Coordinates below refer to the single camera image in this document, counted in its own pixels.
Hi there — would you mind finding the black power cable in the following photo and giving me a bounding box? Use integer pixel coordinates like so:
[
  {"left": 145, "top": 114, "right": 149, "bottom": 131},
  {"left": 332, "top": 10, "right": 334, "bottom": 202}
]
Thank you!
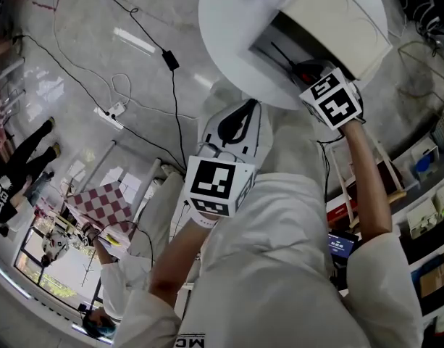
[{"left": 80, "top": 0, "right": 188, "bottom": 170}]

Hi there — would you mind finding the person's right forearm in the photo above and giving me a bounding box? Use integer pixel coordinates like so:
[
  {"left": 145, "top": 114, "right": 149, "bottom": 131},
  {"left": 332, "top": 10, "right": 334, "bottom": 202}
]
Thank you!
[{"left": 339, "top": 120, "right": 393, "bottom": 244}]

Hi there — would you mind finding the white wristband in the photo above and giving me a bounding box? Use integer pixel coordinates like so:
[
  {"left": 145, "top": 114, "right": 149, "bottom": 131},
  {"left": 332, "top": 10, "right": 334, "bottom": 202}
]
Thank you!
[{"left": 190, "top": 210, "right": 222, "bottom": 231}]

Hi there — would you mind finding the red white checkered board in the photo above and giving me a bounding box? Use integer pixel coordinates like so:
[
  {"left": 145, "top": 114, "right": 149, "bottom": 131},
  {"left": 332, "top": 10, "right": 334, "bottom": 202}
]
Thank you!
[{"left": 64, "top": 181, "right": 135, "bottom": 246}]

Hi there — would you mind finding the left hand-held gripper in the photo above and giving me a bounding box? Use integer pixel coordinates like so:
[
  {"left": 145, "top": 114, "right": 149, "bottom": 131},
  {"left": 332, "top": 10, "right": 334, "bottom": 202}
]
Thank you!
[{"left": 184, "top": 98, "right": 262, "bottom": 219}]

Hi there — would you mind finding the red box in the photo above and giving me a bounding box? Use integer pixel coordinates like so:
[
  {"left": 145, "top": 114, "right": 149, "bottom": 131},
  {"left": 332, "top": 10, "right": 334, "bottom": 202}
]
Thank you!
[{"left": 326, "top": 199, "right": 359, "bottom": 224}]

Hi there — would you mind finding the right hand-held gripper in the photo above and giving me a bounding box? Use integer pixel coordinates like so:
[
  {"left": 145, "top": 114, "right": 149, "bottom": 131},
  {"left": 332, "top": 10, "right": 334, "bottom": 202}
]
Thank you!
[{"left": 291, "top": 59, "right": 364, "bottom": 132}]

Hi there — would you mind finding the black power adapter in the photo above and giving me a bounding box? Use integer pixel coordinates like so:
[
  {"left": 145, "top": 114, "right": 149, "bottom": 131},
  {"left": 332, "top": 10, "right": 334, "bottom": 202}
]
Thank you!
[{"left": 162, "top": 49, "right": 180, "bottom": 71}]

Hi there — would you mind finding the blue round object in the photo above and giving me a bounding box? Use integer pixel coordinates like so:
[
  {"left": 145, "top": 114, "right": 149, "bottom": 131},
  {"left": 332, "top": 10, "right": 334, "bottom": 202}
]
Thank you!
[{"left": 415, "top": 156, "right": 438, "bottom": 177}]

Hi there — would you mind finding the person's white shirt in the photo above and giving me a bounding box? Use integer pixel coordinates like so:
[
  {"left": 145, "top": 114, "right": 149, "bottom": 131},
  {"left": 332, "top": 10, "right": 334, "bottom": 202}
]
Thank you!
[{"left": 112, "top": 172, "right": 425, "bottom": 348}]

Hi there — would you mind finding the black red screwdriver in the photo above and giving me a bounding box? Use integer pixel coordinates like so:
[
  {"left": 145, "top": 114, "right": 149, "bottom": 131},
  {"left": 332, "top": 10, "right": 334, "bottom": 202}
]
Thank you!
[{"left": 270, "top": 41, "right": 313, "bottom": 83}]

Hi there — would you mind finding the black tablet screen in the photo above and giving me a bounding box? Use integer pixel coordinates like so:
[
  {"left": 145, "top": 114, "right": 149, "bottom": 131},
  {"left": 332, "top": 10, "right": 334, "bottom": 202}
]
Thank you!
[{"left": 327, "top": 232, "right": 360, "bottom": 259}]

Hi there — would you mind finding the round white table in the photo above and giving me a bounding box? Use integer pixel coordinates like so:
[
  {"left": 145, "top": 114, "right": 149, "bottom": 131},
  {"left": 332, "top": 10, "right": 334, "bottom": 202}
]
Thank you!
[{"left": 198, "top": 0, "right": 389, "bottom": 111}]

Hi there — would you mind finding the white metal table leg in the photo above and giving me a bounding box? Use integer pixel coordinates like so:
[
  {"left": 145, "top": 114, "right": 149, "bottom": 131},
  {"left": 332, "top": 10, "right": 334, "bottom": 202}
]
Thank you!
[
  {"left": 76, "top": 139, "right": 117, "bottom": 191},
  {"left": 134, "top": 157, "right": 163, "bottom": 224}
]

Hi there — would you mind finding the pile of black cables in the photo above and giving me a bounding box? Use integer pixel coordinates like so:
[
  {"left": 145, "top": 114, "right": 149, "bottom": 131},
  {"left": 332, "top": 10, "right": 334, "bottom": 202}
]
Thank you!
[{"left": 390, "top": 0, "right": 444, "bottom": 56}]

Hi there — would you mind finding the white power strip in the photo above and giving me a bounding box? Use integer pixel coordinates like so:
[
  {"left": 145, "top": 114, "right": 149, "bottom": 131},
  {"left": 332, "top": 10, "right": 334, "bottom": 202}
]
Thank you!
[{"left": 104, "top": 101, "right": 127, "bottom": 120}]

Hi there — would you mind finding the person's left forearm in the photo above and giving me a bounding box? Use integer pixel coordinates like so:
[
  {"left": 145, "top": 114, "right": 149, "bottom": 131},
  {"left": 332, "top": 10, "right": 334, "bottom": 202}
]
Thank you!
[{"left": 148, "top": 219, "right": 217, "bottom": 307}]

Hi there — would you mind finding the white shelf unit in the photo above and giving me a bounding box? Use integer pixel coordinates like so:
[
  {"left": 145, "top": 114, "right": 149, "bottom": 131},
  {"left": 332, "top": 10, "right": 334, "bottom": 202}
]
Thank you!
[{"left": 388, "top": 121, "right": 444, "bottom": 326}]

